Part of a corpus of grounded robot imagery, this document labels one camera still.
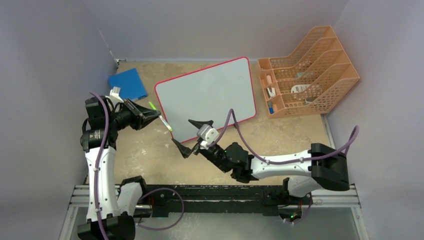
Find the white remote in organizer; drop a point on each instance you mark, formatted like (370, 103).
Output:
(299, 88)

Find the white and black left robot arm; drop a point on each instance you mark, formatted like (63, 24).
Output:
(110, 209)

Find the pink eraser in organizer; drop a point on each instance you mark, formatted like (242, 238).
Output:
(269, 79)

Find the aluminium frame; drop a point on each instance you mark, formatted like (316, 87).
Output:
(320, 199)

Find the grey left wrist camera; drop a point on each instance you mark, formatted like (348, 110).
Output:
(115, 94)

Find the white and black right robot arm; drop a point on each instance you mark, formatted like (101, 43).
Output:
(319, 167)

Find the white stapler in organizer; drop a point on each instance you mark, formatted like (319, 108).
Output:
(270, 91)

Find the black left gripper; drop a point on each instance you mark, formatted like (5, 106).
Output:
(140, 117)

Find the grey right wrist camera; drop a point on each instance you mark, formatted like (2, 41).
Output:
(207, 135)

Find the orange plastic desk organizer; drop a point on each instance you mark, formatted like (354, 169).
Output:
(319, 60)

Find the blue box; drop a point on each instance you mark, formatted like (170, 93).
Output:
(130, 84)

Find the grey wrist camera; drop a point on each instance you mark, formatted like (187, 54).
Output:
(115, 94)
(207, 135)

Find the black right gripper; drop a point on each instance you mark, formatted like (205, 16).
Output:
(186, 152)

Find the white marker pen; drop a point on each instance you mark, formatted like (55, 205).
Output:
(161, 117)

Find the pink framed whiteboard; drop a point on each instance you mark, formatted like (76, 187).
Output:
(207, 94)

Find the blue item in organizer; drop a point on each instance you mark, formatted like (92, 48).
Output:
(270, 107)

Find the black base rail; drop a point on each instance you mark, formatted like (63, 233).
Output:
(267, 200)

